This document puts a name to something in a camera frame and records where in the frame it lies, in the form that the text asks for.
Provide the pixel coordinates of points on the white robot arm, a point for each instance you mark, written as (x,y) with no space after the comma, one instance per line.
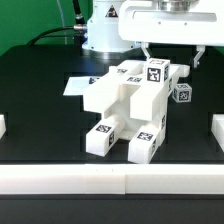
(102,28)

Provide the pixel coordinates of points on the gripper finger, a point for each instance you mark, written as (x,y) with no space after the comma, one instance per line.
(200,50)
(145,50)

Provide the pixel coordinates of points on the white chair back frame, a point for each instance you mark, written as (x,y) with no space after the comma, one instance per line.
(92,93)

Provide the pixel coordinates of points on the white part edge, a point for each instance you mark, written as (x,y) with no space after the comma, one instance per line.
(218,129)
(2,125)

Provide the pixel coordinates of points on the white front barrier rail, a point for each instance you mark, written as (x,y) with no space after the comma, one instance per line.
(112,179)

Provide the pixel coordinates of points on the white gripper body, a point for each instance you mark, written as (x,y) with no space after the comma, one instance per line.
(200,22)

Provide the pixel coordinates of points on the white marker base plate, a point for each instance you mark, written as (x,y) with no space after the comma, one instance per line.
(76,85)

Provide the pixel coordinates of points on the white chair seat part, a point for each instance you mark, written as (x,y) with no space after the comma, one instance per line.
(126,92)

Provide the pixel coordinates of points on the white part left edge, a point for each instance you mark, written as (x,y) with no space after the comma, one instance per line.
(2,125)

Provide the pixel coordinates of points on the white part right edge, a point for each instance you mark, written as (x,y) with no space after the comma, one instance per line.
(218,129)

